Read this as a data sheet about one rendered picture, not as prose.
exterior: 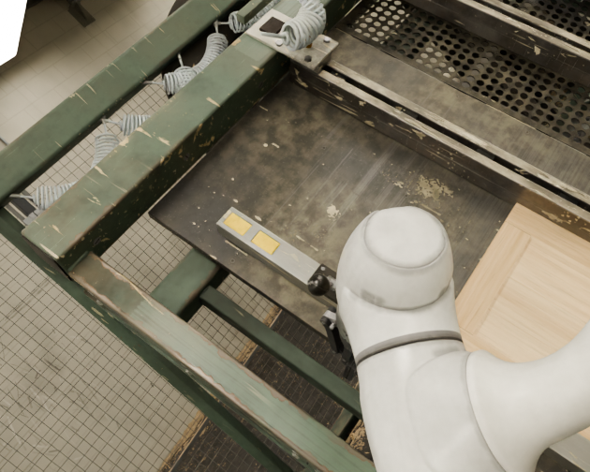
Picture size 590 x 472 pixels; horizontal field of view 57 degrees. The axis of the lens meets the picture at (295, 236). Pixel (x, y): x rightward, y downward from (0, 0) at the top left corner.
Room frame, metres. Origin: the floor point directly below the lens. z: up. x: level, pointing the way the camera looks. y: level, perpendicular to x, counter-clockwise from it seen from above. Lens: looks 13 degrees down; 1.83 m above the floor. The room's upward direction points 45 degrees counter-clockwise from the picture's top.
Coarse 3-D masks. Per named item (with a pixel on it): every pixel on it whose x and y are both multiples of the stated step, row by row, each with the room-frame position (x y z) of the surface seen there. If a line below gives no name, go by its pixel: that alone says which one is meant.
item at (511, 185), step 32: (320, 0) 1.17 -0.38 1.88; (256, 32) 1.29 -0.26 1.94; (320, 64) 1.23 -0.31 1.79; (320, 96) 1.29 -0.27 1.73; (352, 96) 1.21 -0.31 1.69; (384, 96) 1.19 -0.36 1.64; (384, 128) 1.20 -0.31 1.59; (416, 128) 1.13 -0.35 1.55; (448, 128) 1.11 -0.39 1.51; (448, 160) 1.11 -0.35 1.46; (480, 160) 1.06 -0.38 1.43; (512, 160) 1.05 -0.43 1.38; (512, 192) 1.04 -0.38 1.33; (544, 192) 0.99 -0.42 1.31; (576, 192) 0.98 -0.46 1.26; (576, 224) 0.97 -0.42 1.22
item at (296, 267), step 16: (224, 224) 1.07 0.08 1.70; (256, 224) 1.06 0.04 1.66; (240, 240) 1.05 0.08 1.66; (256, 256) 1.05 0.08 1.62; (272, 256) 1.01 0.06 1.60; (288, 256) 1.01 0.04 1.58; (304, 256) 1.01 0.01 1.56; (288, 272) 0.99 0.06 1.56; (304, 272) 0.99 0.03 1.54; (304, 288) 0.99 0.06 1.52; (336, 304) 0.94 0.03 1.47; (560, 448) 0.74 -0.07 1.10; (576, 448) 0.74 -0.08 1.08; (560, 464) 0.75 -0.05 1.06; (576, 464) 0.72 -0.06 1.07
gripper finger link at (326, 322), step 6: (330, 306) 0.69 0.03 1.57; (324, 318) 0.68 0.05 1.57; (324, 324) 0.68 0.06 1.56; (330, 324) 0.68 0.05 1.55; (330, 330) 0.68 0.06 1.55; (336, 330) 0.69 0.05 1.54; (330, 336) 0.70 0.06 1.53; (336, 336) 0.70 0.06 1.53; (330, 342) 0.72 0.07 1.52; (336, 342) 0.71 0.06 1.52; (336, 348) 0.72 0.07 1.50
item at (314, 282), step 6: (312, 276) 0.86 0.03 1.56; (318, 276) 0.85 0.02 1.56; (324, 276) 0.86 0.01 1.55; (330, 276) 0.95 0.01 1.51; (312, 282) 0.85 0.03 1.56; (318, 282) 0.85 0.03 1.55; (324, 282) 0.85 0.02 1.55; (330, 282) 0.93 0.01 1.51; (312, 288) 0.85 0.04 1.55; (318, 288) 0.84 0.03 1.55; (324, 288) 0.84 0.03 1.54; (330, 288) 0.95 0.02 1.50; (312, 294) 0.86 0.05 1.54; (318, 294) 0.85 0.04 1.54; (324, 294) 0.85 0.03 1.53
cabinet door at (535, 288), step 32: (512, 224) 1.02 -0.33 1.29; (544, 224) 1.01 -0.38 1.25; (512, 256) 0.97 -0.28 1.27; (544, 256) 0.97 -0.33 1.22; (576, 256) 0.96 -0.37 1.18; (480, 288) 0.94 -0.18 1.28; (512, 288) 0.94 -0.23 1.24; (544, 288) 0.93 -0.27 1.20; (576, 288) 0.92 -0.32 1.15; (480, 320) 0.90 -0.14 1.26; (512, 320) 0.90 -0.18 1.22; (544, 320) 0.89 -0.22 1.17; (576, 320) 0.88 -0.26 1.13; (512, 352) 0.86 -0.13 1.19; (544, 352) 0.86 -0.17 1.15
